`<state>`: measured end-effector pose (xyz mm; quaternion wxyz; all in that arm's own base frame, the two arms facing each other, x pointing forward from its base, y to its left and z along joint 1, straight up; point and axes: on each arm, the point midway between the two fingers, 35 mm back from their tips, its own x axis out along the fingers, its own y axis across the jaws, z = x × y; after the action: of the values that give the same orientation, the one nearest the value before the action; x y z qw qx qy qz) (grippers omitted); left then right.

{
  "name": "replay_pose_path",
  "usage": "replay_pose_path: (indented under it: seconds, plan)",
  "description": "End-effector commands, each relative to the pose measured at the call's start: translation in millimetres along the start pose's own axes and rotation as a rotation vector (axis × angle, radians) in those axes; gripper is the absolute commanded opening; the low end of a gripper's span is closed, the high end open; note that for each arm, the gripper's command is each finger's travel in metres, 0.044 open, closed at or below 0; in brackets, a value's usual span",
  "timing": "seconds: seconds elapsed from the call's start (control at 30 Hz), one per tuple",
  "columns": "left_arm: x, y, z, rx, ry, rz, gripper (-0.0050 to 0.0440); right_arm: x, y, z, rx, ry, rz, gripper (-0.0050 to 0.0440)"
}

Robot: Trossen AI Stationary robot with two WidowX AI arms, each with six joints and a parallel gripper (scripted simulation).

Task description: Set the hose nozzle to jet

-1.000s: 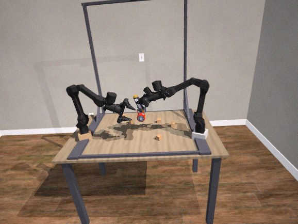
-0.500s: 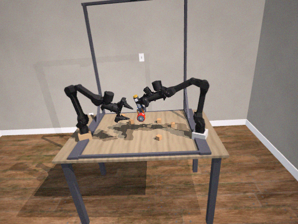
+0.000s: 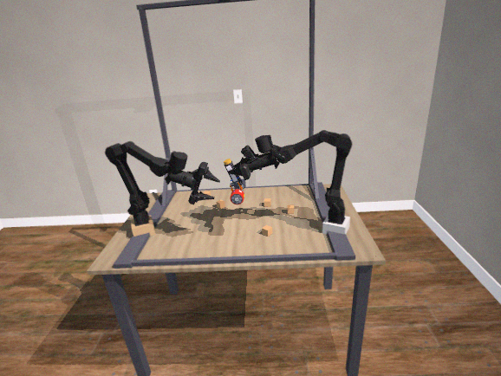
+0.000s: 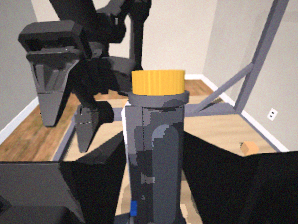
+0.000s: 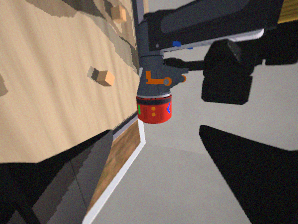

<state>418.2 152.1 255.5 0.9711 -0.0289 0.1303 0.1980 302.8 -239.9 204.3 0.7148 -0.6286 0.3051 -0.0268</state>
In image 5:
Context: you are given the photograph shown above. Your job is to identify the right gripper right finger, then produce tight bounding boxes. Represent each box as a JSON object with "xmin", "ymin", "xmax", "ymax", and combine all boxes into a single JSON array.
[{"xmin": 199, "ymin": 125, "xmax": 298, "ymax": 224}]

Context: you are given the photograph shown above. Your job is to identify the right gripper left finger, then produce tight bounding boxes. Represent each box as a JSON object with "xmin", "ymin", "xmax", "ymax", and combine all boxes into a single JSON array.
[{"xmin": 0, "ymin": 129, "xmax": 113, "ymax": 224}]

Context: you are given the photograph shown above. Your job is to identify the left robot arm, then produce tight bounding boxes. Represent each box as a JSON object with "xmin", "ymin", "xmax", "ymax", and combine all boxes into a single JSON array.
[{"xmin": 163, "ymin": 20, "xmax": 298, "ymax": 71}]

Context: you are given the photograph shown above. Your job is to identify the small orange block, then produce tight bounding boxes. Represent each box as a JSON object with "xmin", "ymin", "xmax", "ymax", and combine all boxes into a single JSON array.
[
  {"xmin": 111, "ymin": 5, "xmax": 126, "ymax": 23},
  {"xmin": 97, "ymin": 71, "xmax": 115, "ymax": 87}
]

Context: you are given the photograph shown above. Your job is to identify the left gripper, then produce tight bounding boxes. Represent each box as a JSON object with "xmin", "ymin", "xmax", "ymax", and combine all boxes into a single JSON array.
[{"xmin": 201, "ymin": 39, "xmax": 258, "ymax": 105}]

